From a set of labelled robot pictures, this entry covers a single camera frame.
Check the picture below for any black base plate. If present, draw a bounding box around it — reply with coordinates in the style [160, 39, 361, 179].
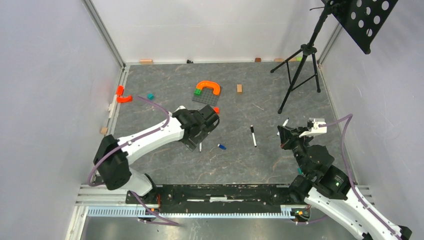
[140, 183, 311, 214]

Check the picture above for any orange curved block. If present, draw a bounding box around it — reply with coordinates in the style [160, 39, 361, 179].
[116, 95, 133, 104]

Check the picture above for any grey lego baseplate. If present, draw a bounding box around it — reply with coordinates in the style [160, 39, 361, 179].
[192, 88, 221, 106]

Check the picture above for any green lego brick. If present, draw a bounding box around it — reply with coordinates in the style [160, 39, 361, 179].
[194, 88, 202, 96]

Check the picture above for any orange block upright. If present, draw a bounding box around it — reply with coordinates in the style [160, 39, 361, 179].
[115, 85, 124, 96]

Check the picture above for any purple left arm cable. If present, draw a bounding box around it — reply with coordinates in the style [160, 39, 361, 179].
[87, 96, 181, 227]

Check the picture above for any wooden block back wall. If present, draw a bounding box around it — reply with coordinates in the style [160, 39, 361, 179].
[139, 59, 154, 65]

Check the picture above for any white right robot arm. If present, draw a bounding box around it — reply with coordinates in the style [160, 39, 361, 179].
[277, 125, 412, 240]

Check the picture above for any orange arch block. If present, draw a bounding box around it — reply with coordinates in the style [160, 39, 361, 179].
[195, 80, 221, 96]

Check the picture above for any aluminium frame rail left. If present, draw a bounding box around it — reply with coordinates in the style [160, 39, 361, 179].
[93, 64, 131, 185]

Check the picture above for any black tripod stand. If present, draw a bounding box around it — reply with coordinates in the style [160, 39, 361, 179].
[270, 0, 335, 114]

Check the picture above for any wooden block left rail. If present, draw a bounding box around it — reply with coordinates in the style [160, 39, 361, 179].
[100, 127, 109, 135]

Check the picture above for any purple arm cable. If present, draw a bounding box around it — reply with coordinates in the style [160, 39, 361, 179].
[317, 113, 403, 240]
[87, 96, 181, 227]

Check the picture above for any blue cable duct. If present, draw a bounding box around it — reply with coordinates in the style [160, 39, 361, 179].
[86, 205, 309, 220]

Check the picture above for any small teal cube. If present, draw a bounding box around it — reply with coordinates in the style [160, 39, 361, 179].
[147, 93, 155, 100]

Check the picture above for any wooden block on table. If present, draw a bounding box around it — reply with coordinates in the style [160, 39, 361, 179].
[236, 84, 243, 94]

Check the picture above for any wooden block back right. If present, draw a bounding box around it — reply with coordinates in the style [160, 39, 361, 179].
[273, 57, 297, 63]

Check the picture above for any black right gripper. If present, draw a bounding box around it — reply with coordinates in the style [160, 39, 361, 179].
[278, 124, 314, 177]

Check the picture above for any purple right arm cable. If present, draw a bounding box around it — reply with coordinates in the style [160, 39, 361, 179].
[317, 113, 403, 240]

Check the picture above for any white pen black tip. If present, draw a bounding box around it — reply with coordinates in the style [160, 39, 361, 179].
[250, 125, 258, 148]

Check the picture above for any black perforated plate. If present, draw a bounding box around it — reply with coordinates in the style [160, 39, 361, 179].
[324, 0, 398, 55]

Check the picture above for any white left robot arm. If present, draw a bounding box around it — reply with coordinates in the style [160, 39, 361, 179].
[93, 105, 220, 204]

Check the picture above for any aluminium corner post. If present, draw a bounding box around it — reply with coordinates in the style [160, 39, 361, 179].
[82, 0, 126, 69]

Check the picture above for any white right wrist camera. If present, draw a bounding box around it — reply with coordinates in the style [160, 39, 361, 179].
[299, 118, 328, 138]

